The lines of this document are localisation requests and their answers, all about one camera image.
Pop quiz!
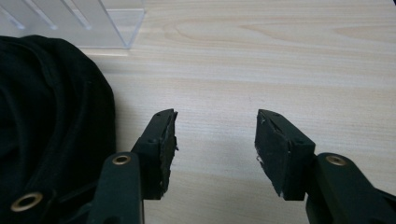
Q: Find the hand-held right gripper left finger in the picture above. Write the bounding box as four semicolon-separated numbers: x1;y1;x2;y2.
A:
88;108;179;224

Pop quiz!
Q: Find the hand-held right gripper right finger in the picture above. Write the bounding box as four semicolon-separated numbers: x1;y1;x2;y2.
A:
254;108;396;224

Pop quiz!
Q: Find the black cloth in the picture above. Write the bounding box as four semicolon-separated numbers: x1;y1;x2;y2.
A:
0;35;117;224

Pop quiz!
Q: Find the clear acrylic rack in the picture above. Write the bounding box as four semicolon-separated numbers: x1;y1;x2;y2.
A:
0;0;148;50

